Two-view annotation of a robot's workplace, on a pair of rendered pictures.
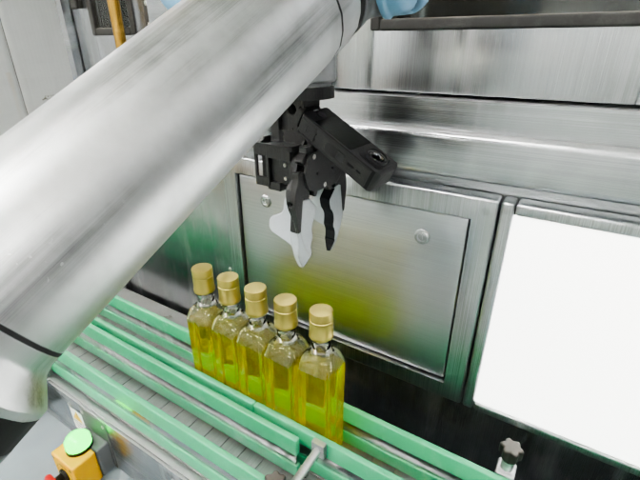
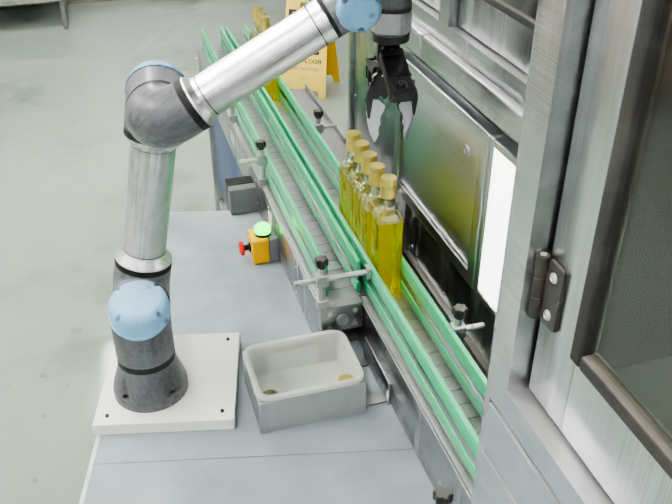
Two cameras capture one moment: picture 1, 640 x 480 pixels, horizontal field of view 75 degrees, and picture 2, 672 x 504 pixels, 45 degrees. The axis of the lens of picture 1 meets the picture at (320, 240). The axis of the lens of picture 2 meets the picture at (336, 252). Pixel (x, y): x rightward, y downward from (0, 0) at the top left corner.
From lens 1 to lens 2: 1.20 m
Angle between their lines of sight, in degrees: 37
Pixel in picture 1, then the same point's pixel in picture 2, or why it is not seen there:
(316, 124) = (382, 58)
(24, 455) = (236, 232)
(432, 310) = (468, 209)
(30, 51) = not seen: outside the picture
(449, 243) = (475, 158)
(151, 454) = (291, 247)
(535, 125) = (515, 89)
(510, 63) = (517, 43)
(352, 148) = (391, 76)
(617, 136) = not seen: hidden behind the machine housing
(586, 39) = not seen: hidden behind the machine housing
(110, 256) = (230, 93)
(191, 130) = (255, 67)
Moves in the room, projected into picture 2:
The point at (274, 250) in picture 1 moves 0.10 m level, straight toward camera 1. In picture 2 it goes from (413, 138) to (390, 154)
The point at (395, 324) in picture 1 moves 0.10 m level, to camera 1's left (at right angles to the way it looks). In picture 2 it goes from (454, 216) to (415, 200)
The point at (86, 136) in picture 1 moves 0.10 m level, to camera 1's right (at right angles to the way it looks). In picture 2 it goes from (231, 65) to (274, 79)
